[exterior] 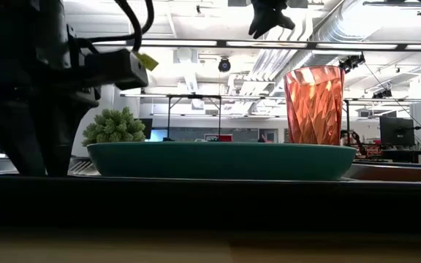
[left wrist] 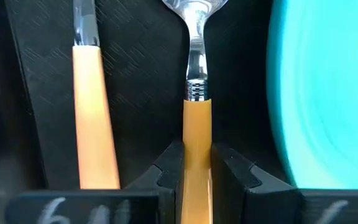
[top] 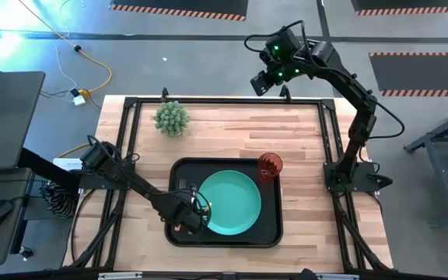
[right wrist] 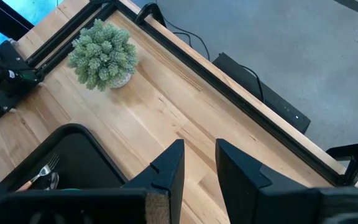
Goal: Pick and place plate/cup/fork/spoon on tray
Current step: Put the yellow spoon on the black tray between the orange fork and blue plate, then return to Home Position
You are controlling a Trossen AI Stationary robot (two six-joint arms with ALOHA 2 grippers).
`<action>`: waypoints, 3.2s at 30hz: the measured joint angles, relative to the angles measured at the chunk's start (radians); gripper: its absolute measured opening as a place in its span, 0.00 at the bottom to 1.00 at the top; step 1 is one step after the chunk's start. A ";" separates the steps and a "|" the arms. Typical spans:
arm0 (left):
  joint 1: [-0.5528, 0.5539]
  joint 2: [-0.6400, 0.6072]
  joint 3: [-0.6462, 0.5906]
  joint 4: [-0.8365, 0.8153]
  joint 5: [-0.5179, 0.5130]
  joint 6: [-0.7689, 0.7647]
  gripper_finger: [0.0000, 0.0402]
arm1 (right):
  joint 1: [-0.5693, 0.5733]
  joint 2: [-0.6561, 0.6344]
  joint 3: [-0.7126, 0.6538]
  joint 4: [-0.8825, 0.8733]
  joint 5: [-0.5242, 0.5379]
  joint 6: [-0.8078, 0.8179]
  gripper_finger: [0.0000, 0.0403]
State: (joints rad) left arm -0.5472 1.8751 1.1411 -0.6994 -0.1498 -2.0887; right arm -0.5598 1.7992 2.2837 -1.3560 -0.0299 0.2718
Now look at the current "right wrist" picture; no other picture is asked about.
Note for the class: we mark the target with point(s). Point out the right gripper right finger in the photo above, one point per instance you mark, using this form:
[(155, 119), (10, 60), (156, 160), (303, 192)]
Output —
[(275, 205)]

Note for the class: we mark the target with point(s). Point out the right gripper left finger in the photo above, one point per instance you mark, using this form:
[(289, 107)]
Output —
[(89, 207)]

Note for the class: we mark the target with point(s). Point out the teal round plate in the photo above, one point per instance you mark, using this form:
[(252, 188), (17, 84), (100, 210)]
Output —
[(71, 189)]

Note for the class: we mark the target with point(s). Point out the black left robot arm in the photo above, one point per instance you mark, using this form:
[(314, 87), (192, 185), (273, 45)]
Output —
[(8, 77)]

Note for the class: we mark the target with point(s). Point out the black plastic tray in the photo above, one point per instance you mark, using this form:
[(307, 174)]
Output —
[(82, 161)]

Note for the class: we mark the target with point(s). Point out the long black electronics box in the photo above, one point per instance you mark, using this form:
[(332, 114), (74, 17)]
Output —
[(259, 90)]

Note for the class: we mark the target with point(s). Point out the green potted succulent plant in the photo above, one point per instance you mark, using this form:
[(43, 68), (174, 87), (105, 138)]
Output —
[(102, 53)]

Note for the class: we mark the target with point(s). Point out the black aluminium table frame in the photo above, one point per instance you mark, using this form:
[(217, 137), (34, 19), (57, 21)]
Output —
[(228, 92)]

